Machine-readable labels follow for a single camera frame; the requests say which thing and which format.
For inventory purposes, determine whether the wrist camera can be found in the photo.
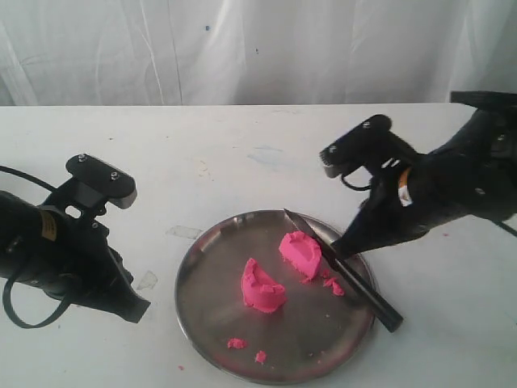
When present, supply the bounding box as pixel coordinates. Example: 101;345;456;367
65;154;137;209
319;114;393;178

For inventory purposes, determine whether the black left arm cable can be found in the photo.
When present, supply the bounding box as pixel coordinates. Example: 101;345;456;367
0;165;69;329

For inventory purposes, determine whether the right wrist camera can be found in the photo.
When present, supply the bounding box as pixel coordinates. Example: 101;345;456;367
319;114;393;178

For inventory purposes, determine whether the white backdrop curtain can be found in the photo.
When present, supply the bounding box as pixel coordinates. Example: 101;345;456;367
1;1;516;106

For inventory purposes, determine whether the clear tape piece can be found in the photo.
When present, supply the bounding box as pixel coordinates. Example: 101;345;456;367
137;271;158;291
166;226;203;240

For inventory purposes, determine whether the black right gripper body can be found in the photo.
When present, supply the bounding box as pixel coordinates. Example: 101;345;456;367
367;133;429;243

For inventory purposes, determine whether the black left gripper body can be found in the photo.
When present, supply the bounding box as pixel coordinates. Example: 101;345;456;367
36;177;134;312

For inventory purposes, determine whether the clear tape piece upper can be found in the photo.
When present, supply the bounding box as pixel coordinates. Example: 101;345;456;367
166;226;203;240

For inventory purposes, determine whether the pink clay crumb front-middle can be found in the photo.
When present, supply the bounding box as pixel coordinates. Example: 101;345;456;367
254;351;267;365

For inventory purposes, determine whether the pink clay crumb right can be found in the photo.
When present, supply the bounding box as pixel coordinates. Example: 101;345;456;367
321;269;345;297

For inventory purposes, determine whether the clear tape piece lower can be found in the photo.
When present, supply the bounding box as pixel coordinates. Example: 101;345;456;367
137;271;158;291

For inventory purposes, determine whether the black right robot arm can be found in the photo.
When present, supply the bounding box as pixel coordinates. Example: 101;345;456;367
320;91;516;257

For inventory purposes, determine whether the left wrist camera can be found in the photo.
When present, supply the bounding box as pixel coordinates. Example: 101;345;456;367
65;154;137;209

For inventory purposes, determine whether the black knife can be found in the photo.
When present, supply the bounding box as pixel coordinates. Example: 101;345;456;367
284;209;404;333

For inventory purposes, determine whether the pink clay crumb front-left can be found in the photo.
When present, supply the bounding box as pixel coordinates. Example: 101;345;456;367
227;338;247;350

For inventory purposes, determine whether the pink clay half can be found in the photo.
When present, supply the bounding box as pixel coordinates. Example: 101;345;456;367
279;231;322;280

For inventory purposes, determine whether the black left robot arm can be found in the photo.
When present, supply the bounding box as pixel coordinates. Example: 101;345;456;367
1;179;150;329

